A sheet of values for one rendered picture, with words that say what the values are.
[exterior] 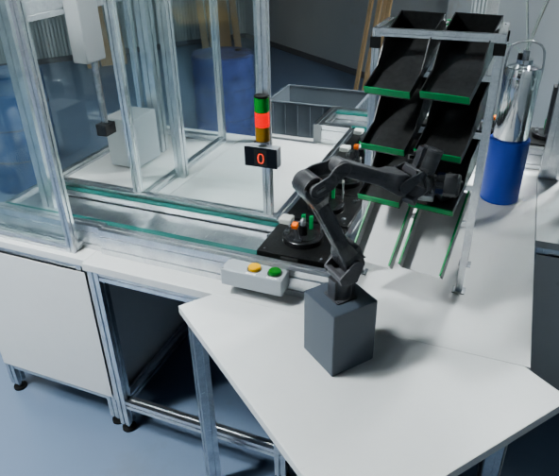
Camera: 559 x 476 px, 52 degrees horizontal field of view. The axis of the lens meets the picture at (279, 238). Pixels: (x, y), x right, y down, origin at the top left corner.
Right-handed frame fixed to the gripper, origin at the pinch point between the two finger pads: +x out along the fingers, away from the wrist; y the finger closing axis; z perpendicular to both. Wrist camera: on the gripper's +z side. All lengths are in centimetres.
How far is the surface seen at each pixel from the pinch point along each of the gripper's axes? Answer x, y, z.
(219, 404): 44, 84, -119
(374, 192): 6.0, 15.9, -6.5
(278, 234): 15, 50, -27
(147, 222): 14, 104, -32
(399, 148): -0.3, 8.7, 7.6
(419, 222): 15.2, 2.8, -15.3
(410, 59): 5.5, 10.3, 32.1
